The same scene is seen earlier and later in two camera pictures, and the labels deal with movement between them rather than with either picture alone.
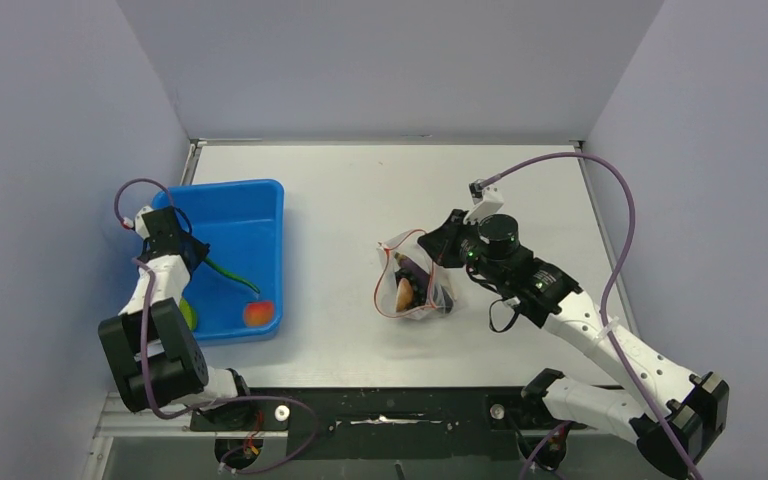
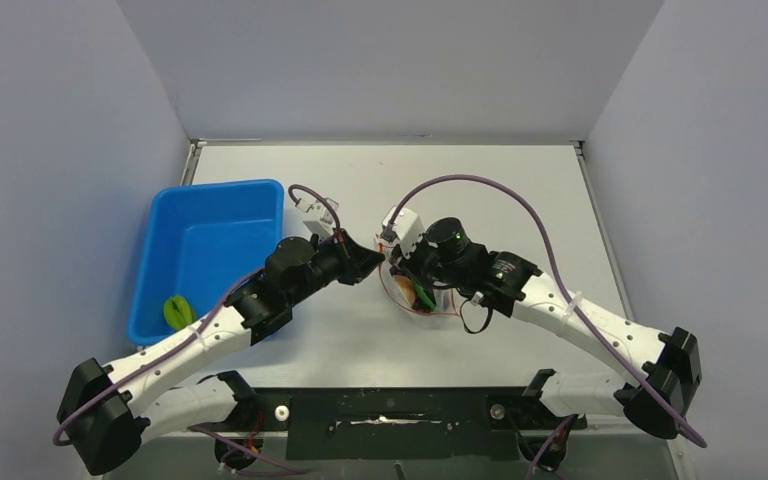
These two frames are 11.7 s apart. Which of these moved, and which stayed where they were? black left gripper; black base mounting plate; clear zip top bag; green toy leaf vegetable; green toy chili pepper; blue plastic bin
Moved: clear zip top bag; black left gripper; green toy chili pepper
Stayed: green toy leaf vegetable; black base mounting plate; blue plastic bin
